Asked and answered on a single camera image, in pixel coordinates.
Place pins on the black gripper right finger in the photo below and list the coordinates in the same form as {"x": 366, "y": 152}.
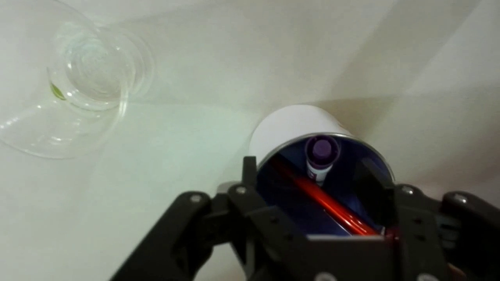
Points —
{"x": 450, "y": 240}

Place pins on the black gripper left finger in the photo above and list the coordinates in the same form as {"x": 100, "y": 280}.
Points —
{"x": 266, "y": 243}

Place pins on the red pen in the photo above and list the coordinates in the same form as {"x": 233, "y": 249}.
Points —
{"x": 339, "y": 213}

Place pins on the white cup blue inside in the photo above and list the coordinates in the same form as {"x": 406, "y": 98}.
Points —
{"x": 283, "y": 135}

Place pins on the clear plastic cup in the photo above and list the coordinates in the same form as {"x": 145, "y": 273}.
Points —
{"x": 64, "y": 81}

